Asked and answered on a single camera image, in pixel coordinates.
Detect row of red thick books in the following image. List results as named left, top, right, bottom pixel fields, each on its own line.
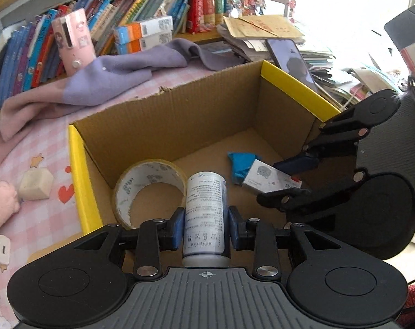
left=187, top=0, right=259, bottom=35

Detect orange blue white carton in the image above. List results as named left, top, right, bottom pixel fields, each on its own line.
left=116, top=31, right=174, bottom=55
left=114, top=15, right=174, bottom=43

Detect clear packing tape roll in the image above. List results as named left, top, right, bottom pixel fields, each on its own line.
left=112, top=158, right=188, bottom=229

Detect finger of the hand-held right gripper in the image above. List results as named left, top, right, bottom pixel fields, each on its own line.
left=256, top=170, right=368, bottom=211
left=273, top=110, right=370, bottom=179

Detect small white carton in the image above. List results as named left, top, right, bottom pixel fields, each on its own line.
left=242, top=159, right=304, bottom=192

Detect pink plush pouch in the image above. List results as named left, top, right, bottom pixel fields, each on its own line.
left=0, top=180, right=21, bottom=235

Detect yellow cardboard box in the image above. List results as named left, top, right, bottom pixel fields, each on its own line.
left=68, top=60, right=342, bottom=268

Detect white spray bottle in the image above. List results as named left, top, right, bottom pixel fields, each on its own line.
left=182, top=171, right=232, bottom=268

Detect brown paper envelopes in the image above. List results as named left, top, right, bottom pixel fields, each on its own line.
left=223, top=14, right=306, bottom=40

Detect pink cylindrical gadget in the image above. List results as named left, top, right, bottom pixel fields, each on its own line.
left=51, top=8, right=97, bottom=76

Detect pink and purple cloth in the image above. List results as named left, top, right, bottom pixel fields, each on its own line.
left=0, top=38, right=246, bottom=179

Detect blue wrapper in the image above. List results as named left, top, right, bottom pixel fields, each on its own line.
left=227, top=151, right=261, bottom=184

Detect black smartphone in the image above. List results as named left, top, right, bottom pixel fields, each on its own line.
left=265, top=38, right=319, bottom=93

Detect cream rectangular block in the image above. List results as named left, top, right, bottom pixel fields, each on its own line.
left=19, top=167, right=54, bottom=201

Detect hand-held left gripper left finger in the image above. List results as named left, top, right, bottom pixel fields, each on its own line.
left=74, top=207, right=186, bottom=280

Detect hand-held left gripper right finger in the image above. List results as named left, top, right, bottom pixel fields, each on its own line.
left=228, top=206, right=342, bottom=279

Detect colourful paper ornament bunch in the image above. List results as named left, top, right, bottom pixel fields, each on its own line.
left=225, top=0, right=266, bottom=18

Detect pile of papers and books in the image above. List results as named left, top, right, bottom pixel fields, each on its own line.
left=218, top=14, right=373, bottom=110

